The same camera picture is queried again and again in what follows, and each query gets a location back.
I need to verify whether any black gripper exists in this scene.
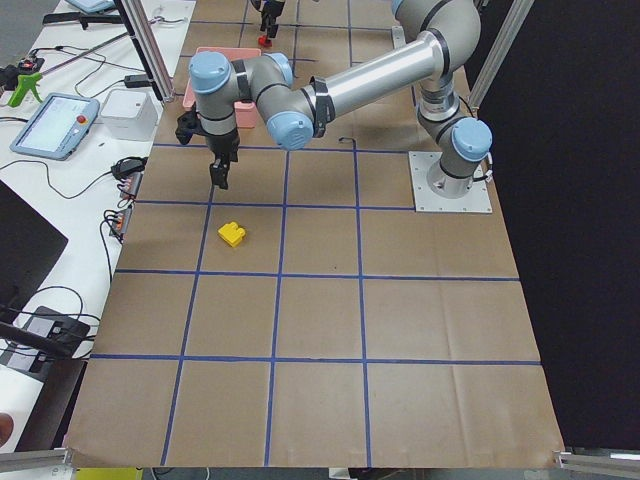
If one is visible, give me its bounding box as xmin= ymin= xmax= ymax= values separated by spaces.
xmin=261 ymin=0 xmax=285 ymax=39
xmin=175 ymin=107 xmax=240 ymax=190

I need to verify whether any red toy block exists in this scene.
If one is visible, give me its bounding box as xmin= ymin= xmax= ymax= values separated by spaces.
xmin=258 ymin=35 xmax=272 ymax=48

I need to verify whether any yellow toy block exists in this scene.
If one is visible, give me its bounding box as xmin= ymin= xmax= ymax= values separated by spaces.
xmin=217 ymin=221 xmax=246 ymax=248

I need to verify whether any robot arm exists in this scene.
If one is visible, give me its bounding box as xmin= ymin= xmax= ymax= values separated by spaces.
xmin=175 ymin=1 xmax=481 ymax=189

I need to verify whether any white square device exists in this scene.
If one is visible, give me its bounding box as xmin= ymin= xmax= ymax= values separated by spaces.
xmin=100 ymin=89 xmax=158 ymax=141

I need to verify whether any black power adapter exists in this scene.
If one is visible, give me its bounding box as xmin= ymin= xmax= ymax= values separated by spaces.
xmin=123 ymin=74 xmax=151 ymax=89

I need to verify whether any teach pendant tablet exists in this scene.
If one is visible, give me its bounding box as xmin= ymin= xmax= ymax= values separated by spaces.
xmin=10 ymin=93 xmax=100 ymax=161

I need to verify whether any aluminium frame post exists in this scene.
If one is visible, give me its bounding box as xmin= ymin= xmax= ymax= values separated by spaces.
xmin=114 ymin=0 xmax=175 ymax=103

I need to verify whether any green handled grabber tool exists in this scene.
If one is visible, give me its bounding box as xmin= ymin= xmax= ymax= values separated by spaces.
xmin=7 ymin=72 xmax=43 ymax=108

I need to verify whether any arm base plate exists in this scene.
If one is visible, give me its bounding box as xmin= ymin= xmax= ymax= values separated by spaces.
xmin=408 ymin=151 xmax=493 ymax=215

